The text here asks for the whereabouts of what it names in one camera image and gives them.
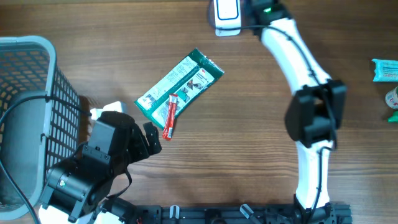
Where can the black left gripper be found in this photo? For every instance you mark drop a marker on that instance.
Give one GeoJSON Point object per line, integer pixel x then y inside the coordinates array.
{"type": "Point", "coordinates": [142, 150]}

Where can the red stick sachet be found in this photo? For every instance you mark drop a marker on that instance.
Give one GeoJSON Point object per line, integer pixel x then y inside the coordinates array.
{"type": "Point", "coordinates": [169, 123]}

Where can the green 3M glove package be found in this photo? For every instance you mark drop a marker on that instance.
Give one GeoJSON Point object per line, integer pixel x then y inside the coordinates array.
{"type": "Point", "coordinates": [188, 80]}

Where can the teal wet wipes pack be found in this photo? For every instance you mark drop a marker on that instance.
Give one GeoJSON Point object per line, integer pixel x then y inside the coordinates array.
{"type": "Point", "coordinates": [385, 70]}

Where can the white jar green lid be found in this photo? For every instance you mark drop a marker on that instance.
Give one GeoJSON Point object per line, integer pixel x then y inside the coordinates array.
{"type": "Point", "coordinates": [391, 99]}

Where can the yellow bottle green cap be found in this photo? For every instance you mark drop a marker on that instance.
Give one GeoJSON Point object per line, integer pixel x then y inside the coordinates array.
{"type": "Point", "coordinates": [393, 118]}

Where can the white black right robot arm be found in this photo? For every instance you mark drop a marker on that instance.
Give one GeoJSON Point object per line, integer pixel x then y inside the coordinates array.
{"type": "Point", "coordinates": [315, 112]}

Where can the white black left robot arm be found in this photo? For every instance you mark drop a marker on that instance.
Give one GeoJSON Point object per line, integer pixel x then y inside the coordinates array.
{"type": "Point", "coordinates": [76, 185]}

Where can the white barcode scanner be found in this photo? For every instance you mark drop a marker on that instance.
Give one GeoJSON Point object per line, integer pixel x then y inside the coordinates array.
{"type": "Point", "coordinates": [227, 15]}

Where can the grey plastic mesh basket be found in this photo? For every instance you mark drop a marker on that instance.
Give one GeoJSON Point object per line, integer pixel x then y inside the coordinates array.
{"type": "Point", "coordinates": [41, 131]}

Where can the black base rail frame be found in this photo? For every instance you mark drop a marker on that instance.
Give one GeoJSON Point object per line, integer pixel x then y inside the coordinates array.
{"type": "Point", "coordinates": [121, 212]}

